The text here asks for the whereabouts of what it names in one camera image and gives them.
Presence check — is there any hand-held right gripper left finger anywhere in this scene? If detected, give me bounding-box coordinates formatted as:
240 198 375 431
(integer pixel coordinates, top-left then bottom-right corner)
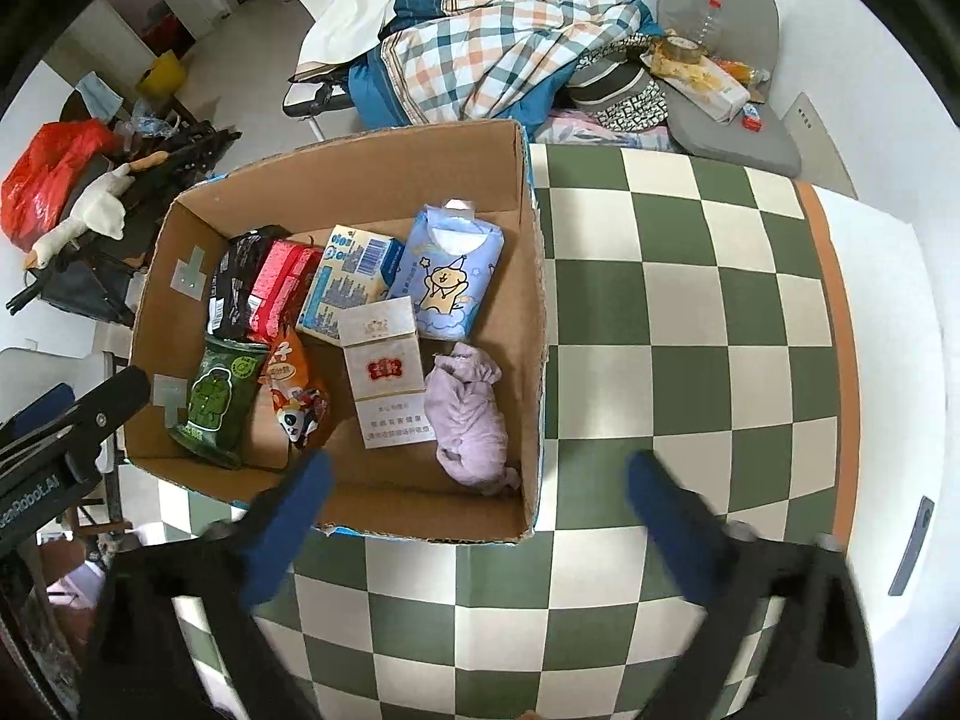
75 450 335 720

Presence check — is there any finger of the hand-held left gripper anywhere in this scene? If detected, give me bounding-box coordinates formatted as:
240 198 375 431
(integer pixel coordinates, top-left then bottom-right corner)
0 382 76 440
0 366 151 466

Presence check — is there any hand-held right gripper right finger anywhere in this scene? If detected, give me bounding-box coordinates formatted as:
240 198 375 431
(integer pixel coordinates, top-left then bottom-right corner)
626 450 880 720

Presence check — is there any green wet wipes packet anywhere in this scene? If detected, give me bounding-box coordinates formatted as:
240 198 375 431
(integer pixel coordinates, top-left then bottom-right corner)
166 335 271 470

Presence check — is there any cardboard box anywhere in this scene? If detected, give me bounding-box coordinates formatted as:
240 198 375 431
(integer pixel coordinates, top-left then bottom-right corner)
124 118 554 545

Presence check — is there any orange panda snack packet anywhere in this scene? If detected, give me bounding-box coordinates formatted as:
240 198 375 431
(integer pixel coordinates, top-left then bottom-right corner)
260 322 331 451

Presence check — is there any white cigarette box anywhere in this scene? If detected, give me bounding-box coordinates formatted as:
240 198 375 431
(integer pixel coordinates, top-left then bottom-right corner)
337 296 437 451

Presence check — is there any black snack packet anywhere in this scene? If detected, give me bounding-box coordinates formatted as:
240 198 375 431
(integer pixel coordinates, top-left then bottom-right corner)
206 225 290 340

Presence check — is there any red snack packet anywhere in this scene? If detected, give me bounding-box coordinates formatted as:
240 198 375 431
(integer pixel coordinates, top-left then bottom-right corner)
246 240 325 346

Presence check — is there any purple cloth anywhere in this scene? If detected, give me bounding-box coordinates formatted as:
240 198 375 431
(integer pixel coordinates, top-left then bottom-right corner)
424 341 524 496

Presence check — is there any blue-white city print box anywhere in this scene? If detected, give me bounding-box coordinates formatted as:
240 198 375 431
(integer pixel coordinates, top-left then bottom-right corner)
296 223 406 346

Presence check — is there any blue cartoon tissue pack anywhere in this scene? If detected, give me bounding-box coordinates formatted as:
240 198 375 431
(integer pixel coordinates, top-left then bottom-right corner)
386 199 507 341

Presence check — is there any black folded stroller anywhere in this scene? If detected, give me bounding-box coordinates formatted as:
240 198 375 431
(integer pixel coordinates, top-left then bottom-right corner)
6 116 242 327

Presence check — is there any white goose plush toy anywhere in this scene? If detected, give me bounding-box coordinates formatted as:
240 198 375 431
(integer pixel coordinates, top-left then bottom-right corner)
22 152 170 271

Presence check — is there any green checkered table mat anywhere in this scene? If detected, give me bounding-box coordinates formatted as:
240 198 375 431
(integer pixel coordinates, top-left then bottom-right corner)
157 139 860 720

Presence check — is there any red plastic bag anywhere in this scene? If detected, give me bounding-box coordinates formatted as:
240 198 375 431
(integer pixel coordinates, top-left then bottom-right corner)
0 120 121 248

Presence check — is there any grey smartphone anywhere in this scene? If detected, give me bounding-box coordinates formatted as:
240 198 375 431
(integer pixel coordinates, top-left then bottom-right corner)
889 495 936 597

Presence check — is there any blue face mask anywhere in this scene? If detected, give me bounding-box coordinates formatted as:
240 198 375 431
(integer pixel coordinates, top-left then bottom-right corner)
75 73 125 121

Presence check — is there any yellow bin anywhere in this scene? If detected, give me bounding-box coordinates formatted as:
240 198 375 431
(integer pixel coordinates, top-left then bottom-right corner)
135 51 187 97

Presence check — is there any grey cushioned chair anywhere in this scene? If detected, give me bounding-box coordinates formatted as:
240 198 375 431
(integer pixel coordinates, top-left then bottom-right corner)
656 0 803 177

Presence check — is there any pink cloth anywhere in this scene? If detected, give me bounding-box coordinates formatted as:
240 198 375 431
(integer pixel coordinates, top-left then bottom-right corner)
536 109 680 155

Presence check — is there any black and white patterned cloth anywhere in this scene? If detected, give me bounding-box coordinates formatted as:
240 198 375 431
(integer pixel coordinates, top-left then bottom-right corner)
592 82 668 132

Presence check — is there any yellow tissue packet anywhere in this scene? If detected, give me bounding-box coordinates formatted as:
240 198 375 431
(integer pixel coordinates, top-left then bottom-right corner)
649 45 751 123

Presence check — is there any striped dark bag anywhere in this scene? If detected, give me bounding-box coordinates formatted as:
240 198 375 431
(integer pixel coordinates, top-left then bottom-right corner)
566 52 653 117

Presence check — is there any brown tape roll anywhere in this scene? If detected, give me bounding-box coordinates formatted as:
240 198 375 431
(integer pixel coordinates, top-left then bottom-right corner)
660 31 710 68

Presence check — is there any clear plastic bottle red cap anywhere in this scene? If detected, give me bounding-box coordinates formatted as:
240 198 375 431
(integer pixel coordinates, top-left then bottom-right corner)
694 0 726 46

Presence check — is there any plaid blanket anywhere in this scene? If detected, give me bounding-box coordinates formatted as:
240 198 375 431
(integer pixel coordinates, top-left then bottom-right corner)
349 0 661 143

